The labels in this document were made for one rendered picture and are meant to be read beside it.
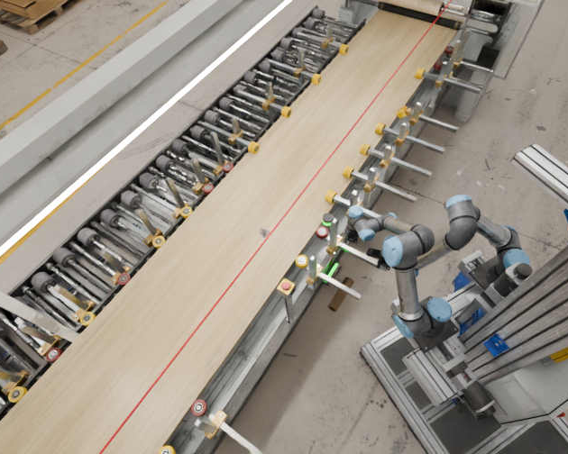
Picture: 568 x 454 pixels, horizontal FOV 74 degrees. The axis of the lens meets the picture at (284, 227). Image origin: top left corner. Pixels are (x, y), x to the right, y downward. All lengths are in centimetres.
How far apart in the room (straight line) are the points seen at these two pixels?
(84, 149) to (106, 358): 160
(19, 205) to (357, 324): 262
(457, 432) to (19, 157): 274
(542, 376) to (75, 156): 194
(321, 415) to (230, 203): 165
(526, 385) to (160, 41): 189
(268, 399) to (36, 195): 239
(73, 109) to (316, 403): 254
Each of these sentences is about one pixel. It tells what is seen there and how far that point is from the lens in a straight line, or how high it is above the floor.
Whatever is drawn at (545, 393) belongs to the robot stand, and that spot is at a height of 123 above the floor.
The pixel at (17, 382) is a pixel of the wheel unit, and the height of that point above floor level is 85.
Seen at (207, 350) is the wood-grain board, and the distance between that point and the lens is 225.
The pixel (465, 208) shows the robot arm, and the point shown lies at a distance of 193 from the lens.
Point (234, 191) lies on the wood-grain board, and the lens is 272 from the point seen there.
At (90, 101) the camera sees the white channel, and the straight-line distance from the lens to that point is 103.
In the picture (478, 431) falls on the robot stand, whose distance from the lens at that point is 300.
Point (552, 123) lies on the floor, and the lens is 507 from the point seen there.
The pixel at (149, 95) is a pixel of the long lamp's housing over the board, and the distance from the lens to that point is 112.
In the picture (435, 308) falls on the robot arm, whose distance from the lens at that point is 194.
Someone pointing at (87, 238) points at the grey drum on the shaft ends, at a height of 85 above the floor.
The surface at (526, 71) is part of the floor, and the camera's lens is 567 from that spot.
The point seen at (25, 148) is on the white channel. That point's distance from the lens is 99.
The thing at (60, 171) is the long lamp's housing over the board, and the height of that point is 237.
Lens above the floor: 301
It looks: 58 degrees down
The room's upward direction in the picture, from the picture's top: 7 degrees counter-clockwise
